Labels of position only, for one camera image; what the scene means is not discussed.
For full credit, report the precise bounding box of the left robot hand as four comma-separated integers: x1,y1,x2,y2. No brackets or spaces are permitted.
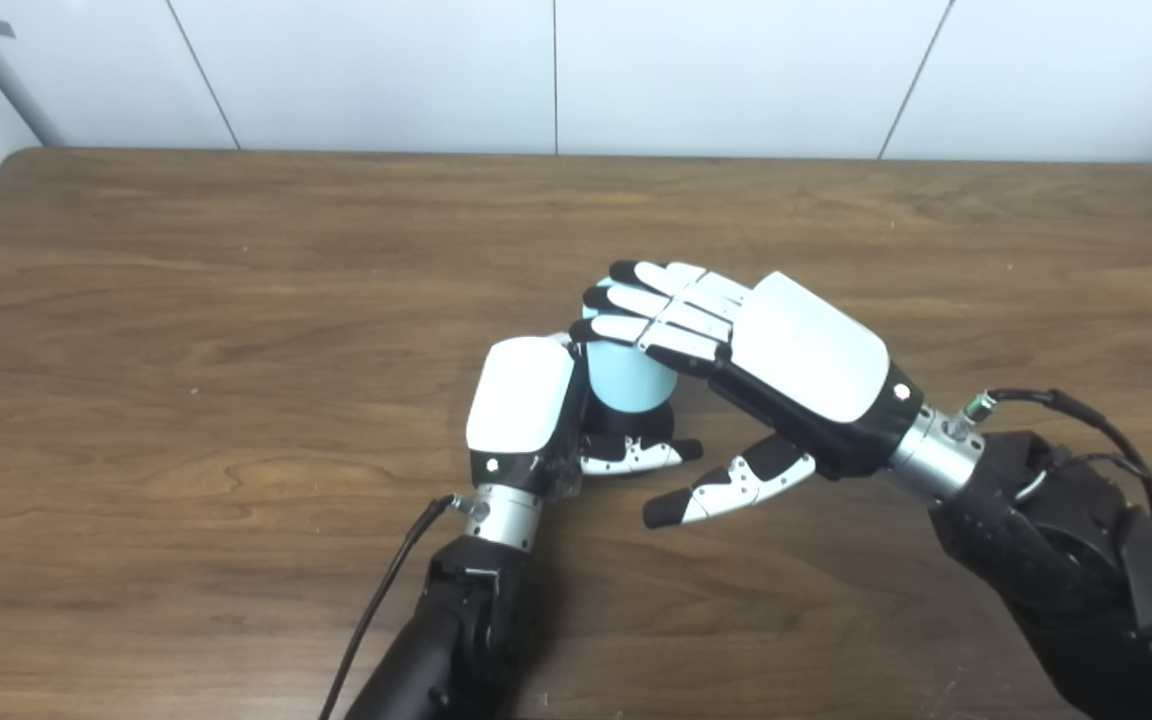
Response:
464,332,705,504

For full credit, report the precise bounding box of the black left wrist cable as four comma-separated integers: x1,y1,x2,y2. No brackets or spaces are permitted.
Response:
316,494,489,720

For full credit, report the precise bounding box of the light blue plastic cup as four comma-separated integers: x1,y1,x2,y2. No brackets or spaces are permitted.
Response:
581,280,679,414

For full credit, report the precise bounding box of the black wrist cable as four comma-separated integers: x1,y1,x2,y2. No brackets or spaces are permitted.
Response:
961,387,1152,601
316,494,489,720

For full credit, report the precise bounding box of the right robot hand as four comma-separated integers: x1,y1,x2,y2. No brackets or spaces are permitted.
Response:
568,260,925,530

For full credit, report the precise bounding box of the black nozzle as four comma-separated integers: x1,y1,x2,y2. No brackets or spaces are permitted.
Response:
584,400,677,476

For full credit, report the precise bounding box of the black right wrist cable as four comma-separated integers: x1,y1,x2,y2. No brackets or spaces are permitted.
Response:
961,387,1152,601

